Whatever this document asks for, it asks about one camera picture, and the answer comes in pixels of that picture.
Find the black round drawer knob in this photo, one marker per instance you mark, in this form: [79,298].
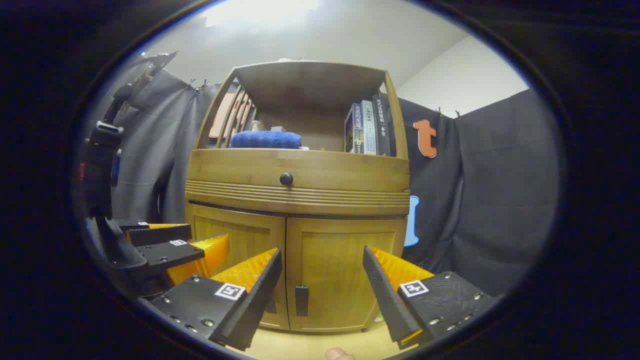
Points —
[286,179]

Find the wooden double-door shoe cabinet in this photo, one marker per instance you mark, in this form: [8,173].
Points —
[300,200]

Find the blue upright book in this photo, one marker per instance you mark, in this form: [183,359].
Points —
[352,130]

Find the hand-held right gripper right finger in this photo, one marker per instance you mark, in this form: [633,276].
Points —
[385,295]

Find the small grey box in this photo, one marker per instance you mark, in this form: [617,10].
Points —
[278,129]

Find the pale grey upright book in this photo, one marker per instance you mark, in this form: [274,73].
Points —
[369,130]

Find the small white bottle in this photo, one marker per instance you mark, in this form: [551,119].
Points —
[255,126]

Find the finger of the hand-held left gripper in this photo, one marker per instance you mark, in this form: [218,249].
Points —
[170,255]
[160,236]

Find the wooden shoe cabinet door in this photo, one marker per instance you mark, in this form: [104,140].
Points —
[330,270]
[235,240]

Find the blue folded towel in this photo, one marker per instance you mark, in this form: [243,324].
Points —
[265,140]

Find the black upright book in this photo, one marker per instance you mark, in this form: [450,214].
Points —
[382,127]

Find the black backdrop cloth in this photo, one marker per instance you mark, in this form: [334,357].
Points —
[490,200]

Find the wooden cabinet drawer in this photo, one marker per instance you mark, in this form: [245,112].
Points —
[340,180]

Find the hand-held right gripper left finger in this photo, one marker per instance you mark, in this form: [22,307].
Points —
[255,305]

